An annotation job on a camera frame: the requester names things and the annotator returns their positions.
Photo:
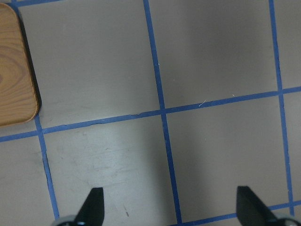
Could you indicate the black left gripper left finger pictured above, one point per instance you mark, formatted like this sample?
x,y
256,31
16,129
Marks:
x,y
92,211

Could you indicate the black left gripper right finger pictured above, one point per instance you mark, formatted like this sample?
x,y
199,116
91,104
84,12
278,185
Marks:
x,y
250,210

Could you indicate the wooden tray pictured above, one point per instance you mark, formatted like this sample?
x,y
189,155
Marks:
x,y
19,102

